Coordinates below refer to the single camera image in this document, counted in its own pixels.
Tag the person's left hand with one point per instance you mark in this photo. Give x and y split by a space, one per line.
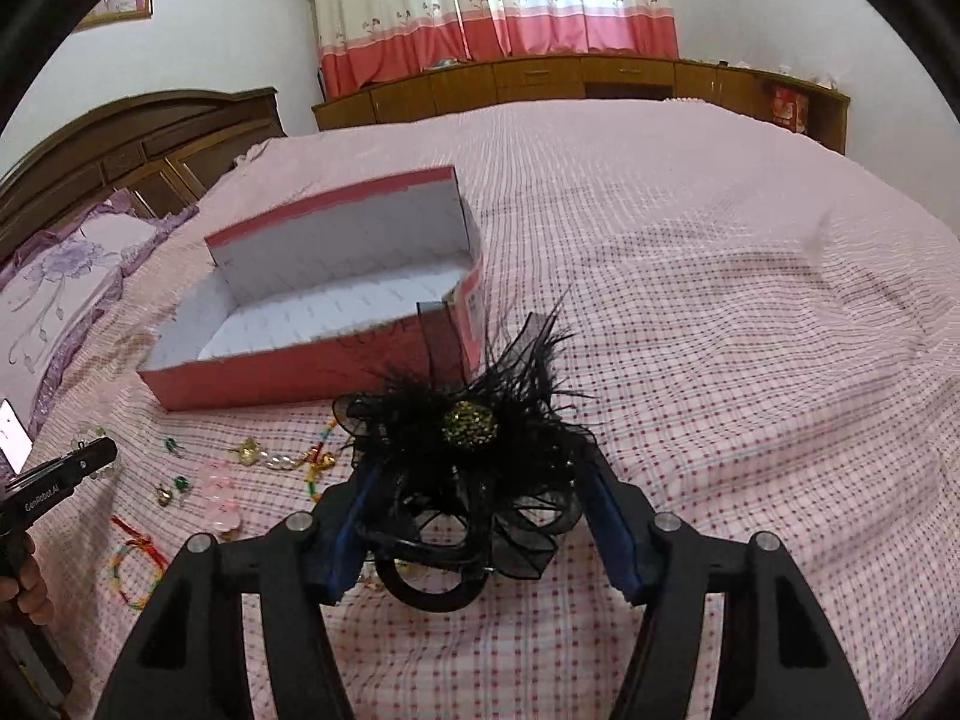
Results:
28 590

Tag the pink white floral curtain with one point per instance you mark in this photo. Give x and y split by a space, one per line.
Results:
362 42

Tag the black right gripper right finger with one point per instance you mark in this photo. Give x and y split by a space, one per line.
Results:
778 654

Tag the dark wooden headboard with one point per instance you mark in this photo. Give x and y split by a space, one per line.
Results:
167 148

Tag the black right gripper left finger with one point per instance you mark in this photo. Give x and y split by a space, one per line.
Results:
185 656

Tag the red box on cabinet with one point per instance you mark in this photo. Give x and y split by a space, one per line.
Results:
789 108

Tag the pink cardboard box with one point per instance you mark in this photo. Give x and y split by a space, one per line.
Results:
329 295

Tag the pink checked bedspread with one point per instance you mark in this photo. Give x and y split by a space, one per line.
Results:
761 334

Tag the white smartphone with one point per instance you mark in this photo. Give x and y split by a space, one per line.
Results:
15 443

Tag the wooden low cabinet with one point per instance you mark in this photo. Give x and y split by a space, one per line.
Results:
461 87

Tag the black feather headband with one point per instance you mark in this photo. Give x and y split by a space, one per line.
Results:
470 479

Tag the purple floral pillow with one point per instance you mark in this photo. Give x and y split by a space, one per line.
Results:
58 284

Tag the framed wall picture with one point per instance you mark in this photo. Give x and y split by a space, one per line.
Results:
108 12

